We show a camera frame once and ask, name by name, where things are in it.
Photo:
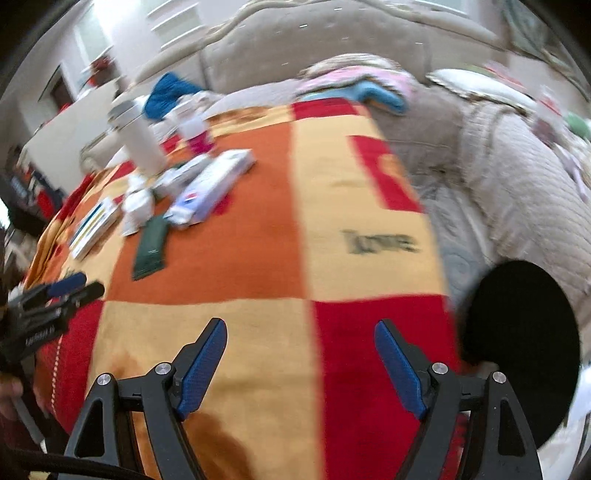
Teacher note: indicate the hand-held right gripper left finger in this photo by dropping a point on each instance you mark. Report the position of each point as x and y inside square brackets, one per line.
[203, 364]

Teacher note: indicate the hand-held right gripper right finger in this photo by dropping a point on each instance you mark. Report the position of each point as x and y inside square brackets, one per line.
[399, 364]

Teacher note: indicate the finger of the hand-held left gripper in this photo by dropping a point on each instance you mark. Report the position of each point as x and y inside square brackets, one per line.
[87, 291]
[69, 280]

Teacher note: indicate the dark green box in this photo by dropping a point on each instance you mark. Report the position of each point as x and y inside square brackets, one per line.
[150, 249]

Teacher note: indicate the white medicine box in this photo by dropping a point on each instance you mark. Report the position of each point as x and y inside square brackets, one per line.
[136, 207]

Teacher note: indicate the black round trash bin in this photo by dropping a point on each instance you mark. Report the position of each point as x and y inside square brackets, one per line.
[517, 332]

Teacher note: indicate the striped flat white box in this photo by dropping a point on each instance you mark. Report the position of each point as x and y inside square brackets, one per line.
[94, 226]

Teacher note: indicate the white green-ended box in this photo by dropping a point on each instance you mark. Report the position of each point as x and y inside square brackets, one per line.
[182, 174]

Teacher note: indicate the orange red printed blanket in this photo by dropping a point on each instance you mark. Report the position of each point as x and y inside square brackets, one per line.
[258, 221]

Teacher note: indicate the white thermos bottle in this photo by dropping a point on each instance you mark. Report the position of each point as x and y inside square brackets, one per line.
[141, 138]

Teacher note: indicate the white cabinet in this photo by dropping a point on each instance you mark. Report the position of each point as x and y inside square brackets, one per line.
[69, 120]

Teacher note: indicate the white blue toothpaste box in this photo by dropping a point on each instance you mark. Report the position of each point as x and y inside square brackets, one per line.
[212, 184]

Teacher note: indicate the white bottle pink label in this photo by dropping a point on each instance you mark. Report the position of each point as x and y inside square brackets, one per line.
[196, 131]

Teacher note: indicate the beige quilted bedspread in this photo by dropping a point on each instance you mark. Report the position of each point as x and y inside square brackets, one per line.
[508, 184]

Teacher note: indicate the blue cloth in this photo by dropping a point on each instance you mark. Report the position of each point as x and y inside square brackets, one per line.
[168, 94]

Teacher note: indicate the blue folded towel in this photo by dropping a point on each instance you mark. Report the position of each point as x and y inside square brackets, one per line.
[374, 92]

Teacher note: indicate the white frilled pillow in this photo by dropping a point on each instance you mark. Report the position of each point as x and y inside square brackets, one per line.
[475, 83]

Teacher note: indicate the pink folded blanket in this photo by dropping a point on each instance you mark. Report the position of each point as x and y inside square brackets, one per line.
[332, 78]

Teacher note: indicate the green plush toy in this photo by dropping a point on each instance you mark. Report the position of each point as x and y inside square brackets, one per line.
[579, 124]

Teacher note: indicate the beige tufted headboard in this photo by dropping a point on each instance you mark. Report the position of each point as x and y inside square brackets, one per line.
[300, 41]

